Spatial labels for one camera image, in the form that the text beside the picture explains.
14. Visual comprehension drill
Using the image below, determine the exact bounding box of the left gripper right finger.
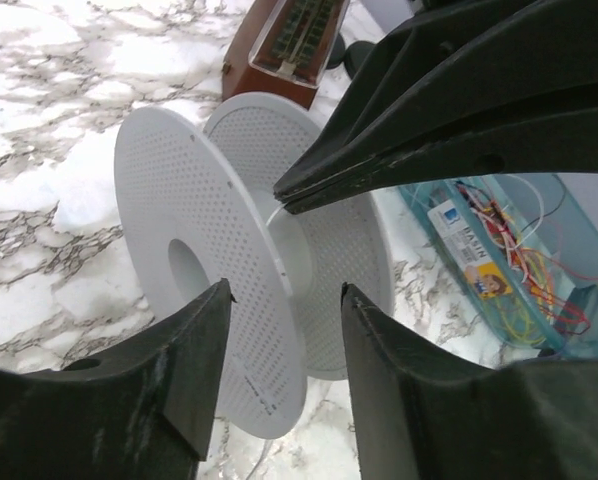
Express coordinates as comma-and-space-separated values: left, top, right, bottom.
341, 284, 598, 480

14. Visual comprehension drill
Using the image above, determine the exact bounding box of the white perforated cable spool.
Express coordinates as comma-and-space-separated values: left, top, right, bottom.
114, 92, 394, 439

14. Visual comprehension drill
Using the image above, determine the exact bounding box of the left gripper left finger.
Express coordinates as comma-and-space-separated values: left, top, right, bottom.
0, 280, 233, 479

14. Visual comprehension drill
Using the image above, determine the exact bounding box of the teal transparent plastic basin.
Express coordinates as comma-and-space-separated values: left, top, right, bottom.
399, 173, 598, 359

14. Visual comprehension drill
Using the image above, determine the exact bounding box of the bundle of coloured wires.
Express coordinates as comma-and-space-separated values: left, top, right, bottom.
451, 174, 598, 349

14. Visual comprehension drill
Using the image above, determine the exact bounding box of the brown wooden metronome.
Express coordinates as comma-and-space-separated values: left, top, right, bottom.
222, 0, 349, 109

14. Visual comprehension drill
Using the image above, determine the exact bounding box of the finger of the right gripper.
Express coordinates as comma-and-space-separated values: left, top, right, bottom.
290, 1, 598, 172
281, 107, 598, 214

